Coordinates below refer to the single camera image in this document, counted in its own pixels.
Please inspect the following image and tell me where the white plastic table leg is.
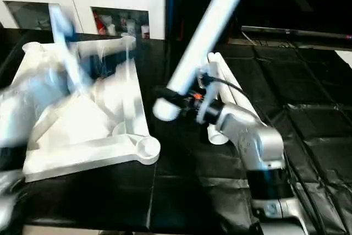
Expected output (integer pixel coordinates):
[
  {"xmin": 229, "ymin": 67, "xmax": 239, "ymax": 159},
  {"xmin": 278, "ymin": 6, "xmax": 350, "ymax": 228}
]
[
  {"xmin": 211, "ymin": 53, "xmax": 246, "ymax": 112},
  {"xmin": 206, "ymin": 52, "xmax": 232, "ymax": 146},
  {"xmin": 152, "ymin": 0, "xmax": 257, "ymax": 122},
  {"xmin": 217, "ymin": 54, "xmax": 252, "ymax": 109}
]

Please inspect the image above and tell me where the white plastic table top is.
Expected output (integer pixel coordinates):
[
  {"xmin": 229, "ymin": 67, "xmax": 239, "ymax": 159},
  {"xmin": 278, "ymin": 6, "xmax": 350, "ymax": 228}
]
[{"xmin": 11, "ymin": 36, "xmax": 161, "ymax": 183}]

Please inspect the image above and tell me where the black work mat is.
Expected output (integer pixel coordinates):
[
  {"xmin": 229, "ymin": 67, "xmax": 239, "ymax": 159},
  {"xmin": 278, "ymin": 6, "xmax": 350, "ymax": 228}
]
[{"xmin": 0, "ymin": 29, "xmax": 352, "ymax": 233}]

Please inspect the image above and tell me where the red bottle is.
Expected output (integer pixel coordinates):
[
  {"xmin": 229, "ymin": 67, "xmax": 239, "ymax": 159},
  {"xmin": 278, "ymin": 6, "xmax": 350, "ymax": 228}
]
[{"xmin": 94, "ymin": 12, "xmax": 106, "ymax": 36}]

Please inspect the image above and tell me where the white flat board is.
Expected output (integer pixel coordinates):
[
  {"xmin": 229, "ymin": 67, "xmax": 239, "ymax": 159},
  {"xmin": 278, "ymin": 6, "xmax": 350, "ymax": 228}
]
[{"xmin": 337, "ymin": 50, "xmax": 352, "ymax": 68}]

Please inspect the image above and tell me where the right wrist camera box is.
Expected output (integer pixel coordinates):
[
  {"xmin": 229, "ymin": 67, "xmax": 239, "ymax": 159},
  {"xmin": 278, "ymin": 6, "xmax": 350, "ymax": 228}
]
[{"xmin": 198, "ymin": 67, "xmax": 222, "ymax": 123}]

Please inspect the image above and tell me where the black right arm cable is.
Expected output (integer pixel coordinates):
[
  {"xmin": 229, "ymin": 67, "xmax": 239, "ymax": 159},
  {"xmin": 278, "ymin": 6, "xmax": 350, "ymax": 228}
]
[{"xmin": 207, "ymin": 76, "xmax": 331, "ymax": 235}]

